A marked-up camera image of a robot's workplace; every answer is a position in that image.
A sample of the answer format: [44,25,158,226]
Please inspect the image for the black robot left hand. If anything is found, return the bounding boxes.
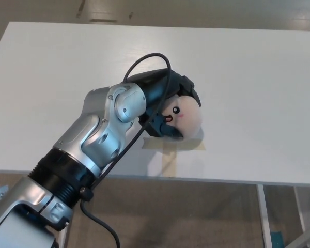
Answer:
[130,69,203,142]

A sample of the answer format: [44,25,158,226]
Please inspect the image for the pink dumpling plush toy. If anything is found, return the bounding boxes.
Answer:
[161,94,204,142]

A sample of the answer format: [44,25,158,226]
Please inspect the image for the beige crosswise tape strip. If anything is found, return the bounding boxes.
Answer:
[142,136,207,151]

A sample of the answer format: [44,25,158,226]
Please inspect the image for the thin white table leg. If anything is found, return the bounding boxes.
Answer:
[294,185,307,234]

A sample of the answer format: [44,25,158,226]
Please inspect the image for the teal floor object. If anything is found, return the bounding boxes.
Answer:
[270,231,284,248]

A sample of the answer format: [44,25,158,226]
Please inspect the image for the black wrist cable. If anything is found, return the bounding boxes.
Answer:
[79,52,172,248]

